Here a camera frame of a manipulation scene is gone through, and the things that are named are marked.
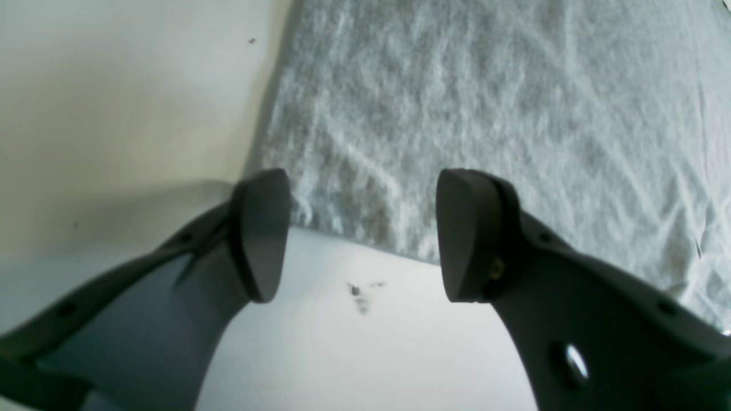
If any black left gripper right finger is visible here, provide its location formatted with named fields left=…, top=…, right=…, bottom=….
left=436, top=169, right=730, bottom=410

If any grey T-shirt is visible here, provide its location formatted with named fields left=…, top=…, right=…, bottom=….
left=251, top=1, right=730, bottom=331

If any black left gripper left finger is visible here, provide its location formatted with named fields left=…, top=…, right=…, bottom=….
left=2, top=168, right=292, bottom=410

